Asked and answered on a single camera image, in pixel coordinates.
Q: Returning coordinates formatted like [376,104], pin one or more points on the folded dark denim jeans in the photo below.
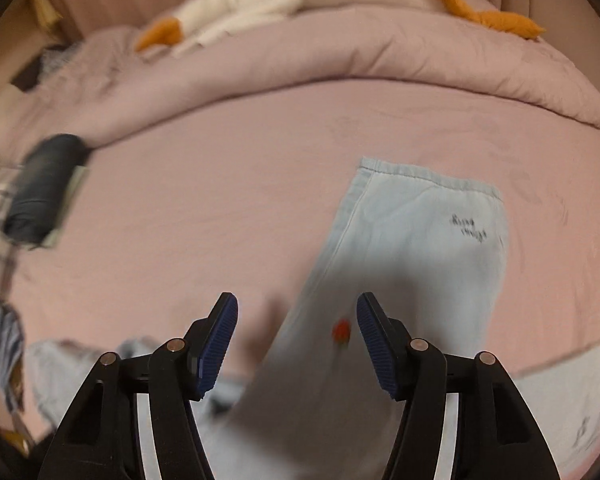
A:
[41,188]

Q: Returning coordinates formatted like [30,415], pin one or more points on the blue striped cloth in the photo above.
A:
[11,351]

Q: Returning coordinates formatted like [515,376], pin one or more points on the mauve quilted duvet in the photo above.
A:
[107,92]

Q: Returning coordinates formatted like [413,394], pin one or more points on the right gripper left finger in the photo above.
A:
[98,437]

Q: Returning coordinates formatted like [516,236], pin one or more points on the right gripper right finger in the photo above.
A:
[497,436]

